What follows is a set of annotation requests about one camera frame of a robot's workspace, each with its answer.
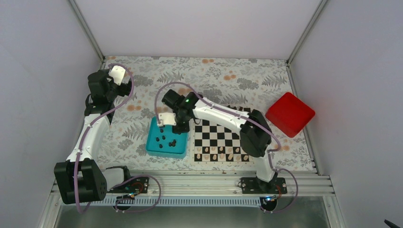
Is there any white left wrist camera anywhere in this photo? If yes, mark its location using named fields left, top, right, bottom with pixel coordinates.
left=108, top=66, right=126, bottom=86

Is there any floral patterned table mat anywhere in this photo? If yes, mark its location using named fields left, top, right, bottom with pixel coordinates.
left=94, top=56, right=317, bottom=172

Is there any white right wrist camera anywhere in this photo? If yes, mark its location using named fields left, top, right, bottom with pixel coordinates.
left=157, top=112, right=177, bottom=127

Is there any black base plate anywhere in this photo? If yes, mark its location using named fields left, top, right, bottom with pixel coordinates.
left=238, top=177, right=288, bottom=194
left=108, top=177, right=149, bottom=194

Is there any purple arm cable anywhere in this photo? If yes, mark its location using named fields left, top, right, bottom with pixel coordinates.
left=72, top=63, right=162, bottom=215
left=154, top=82, right=300, bottom=214

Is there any aluminium left corner post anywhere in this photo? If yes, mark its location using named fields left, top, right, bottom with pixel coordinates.
left=67, top=0, right=105, bottom=64

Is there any aluminium front rail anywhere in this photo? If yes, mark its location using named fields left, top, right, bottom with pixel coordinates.
left=50, top=171, right=335, bottom=208

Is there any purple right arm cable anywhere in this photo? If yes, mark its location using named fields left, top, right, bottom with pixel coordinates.
left=154, top=82, right=300, bottom=214

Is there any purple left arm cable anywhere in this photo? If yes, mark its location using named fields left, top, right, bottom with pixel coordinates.
left=72, top=63, right=162, bottom=215

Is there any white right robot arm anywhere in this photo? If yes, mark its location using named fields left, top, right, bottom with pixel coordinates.
left=155, top=89, right=279, bottom=193

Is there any black white chessboard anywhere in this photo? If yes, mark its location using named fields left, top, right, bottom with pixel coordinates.
left=191, top=120, right=254, bottom=165

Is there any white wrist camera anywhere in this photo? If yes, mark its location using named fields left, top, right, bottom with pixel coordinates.
left=108, top=66, right=126, bottom=86
left=157, top=112, right=177, bottom=127

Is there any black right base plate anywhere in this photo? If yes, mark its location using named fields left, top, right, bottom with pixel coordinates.
left=238, top=177, right=288, bottom=194

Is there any aluminium corner post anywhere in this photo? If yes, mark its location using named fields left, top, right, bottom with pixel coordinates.
left=287, top=0, right=329, bottom=67
left=67, top=0, right=105, bottom=64

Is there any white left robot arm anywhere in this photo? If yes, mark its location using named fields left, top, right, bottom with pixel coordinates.
left=54, top=66, right=132, bottom=204

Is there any red plastic box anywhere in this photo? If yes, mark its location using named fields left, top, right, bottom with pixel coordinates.
left=265, top=92, right=316, bottom=138

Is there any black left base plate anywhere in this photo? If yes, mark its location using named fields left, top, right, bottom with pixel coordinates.
left=108, top=177, right=149, bottom=194

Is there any aluminium right corner post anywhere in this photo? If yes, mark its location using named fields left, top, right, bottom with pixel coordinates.
left=287, top=0, right=329, bottom=67

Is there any teal plastic tray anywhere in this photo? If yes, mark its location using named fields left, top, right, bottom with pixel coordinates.
left=145, top=117, right=188, bottom=159

